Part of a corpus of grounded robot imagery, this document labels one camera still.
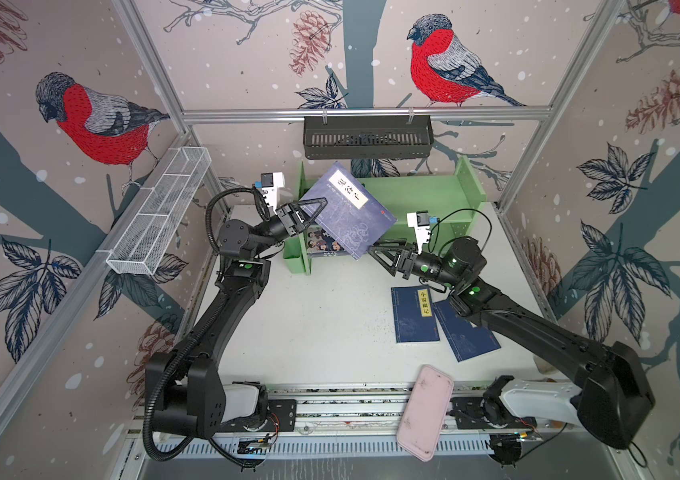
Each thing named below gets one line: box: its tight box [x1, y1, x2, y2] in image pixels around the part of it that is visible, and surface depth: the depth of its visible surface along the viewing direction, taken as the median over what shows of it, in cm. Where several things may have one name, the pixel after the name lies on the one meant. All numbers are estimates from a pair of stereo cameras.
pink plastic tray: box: [396, 364, 455, 462], surface depth 74 cm
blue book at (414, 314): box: [390, 285, 440, 343], surface depth 91 cm
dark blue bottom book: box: [302, 162, 397, 261], surface depth 64 cm
